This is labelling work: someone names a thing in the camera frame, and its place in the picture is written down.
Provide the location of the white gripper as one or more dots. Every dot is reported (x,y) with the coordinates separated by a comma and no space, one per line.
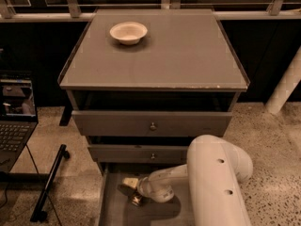
(147,185)

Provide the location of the orange soda can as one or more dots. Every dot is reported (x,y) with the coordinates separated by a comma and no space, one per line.
(136,199)

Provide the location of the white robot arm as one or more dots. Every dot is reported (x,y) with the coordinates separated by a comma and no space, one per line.
(250,177)

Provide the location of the bottom grey drawer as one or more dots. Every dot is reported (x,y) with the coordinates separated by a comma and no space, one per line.
(116,210)

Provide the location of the grey drawer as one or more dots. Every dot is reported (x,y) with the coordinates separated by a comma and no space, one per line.
(143,154)
(150,123)
(116,210)

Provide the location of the middle grey drawer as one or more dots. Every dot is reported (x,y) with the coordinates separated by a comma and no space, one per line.
(143,154)

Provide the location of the top grey drawer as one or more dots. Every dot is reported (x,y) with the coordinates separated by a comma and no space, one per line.
(150,123)

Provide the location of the grey drawer cabinet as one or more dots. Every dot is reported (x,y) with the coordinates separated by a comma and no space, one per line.
(183,64)

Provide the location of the black table leg stand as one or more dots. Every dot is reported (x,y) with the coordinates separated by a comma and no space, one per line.
(44,179)

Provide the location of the black laptop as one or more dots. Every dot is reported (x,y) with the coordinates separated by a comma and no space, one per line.
(18,115)

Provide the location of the white paper bowl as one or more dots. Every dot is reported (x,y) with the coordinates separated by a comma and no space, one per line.
(128,33)

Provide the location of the metal window railing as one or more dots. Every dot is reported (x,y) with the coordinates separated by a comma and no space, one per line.
(83,10)

